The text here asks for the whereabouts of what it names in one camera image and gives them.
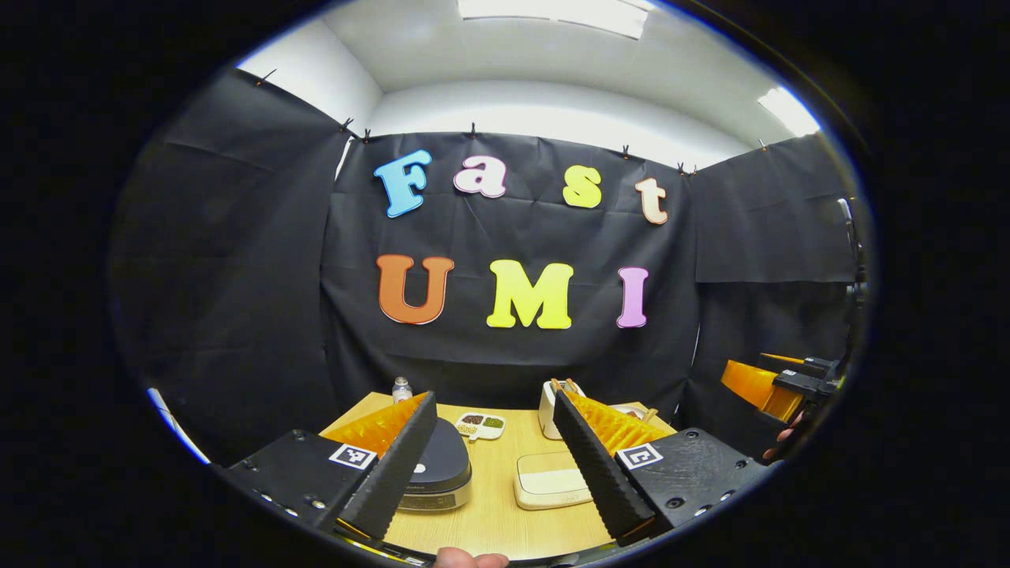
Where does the black and silver rice cooker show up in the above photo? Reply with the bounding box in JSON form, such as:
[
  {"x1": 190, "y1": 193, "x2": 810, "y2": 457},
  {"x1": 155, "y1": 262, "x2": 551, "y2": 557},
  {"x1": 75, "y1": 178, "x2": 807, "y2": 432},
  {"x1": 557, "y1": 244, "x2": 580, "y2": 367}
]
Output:
[{"x1": 397, "y1": 417, "x2": 473, "y2": 514}]

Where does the grey metal stand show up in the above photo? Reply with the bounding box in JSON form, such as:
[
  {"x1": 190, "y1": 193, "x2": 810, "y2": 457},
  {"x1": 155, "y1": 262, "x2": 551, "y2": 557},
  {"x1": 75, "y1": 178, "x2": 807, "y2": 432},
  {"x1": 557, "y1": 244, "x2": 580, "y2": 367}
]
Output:
[{"x1": 836, "y1": 197, "x2": 869, "y2": 293}]

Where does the black backdrop cloth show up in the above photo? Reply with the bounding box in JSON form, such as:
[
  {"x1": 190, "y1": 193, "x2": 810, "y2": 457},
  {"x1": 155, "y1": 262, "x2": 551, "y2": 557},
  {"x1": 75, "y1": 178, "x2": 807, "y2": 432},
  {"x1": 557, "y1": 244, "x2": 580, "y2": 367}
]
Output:
[{"x1": 110, "y1": 67, "x2": 865, "y2": 466}]

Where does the small ceiling light panel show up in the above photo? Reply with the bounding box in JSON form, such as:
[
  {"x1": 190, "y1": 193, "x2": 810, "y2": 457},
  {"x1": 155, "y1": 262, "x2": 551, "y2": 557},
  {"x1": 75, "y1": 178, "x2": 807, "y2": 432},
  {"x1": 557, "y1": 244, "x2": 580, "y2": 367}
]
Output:
[{"x1": 757, "y1": 87, "x2": 823, "y2": 137}]

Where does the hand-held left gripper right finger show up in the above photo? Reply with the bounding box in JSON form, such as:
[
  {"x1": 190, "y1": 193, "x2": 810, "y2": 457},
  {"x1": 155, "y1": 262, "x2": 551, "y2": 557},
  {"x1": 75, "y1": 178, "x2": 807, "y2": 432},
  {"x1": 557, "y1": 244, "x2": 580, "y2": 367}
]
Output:
[{"x1": 550, "y1": 388, "x2": 770, "y2": 548}]

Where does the white toaster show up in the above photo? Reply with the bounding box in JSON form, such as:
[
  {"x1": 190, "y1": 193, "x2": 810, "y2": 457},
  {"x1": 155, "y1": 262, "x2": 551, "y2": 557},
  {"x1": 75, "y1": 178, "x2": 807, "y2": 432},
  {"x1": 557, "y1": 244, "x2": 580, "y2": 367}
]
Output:
[{"x1": 538, "y1": 379, "x2": 585, "y2": 441}]

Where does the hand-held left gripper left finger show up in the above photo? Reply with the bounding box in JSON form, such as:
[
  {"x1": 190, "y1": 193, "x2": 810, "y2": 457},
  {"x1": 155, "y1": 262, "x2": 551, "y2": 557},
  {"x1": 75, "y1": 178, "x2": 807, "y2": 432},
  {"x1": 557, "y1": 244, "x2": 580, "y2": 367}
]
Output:
[{"x1": 215, "y1": 390, "x2": 440, "y2": 545}]

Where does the white divided grain dish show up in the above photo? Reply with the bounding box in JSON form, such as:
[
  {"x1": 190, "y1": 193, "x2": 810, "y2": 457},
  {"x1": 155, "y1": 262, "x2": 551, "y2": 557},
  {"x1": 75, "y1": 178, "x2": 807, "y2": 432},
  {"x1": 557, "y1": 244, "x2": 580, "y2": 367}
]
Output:
[{"x1": 455, "y1": 412, "x2": 507, "y2": 441}]

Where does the large ceiling light panel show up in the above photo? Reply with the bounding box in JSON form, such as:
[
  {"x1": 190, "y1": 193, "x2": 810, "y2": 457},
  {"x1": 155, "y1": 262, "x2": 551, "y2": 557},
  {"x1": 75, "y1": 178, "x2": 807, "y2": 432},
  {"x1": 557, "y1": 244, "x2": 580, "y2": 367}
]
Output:
[{"x1": 458, "y1": 0, "x2": 649, "y2": 40}]

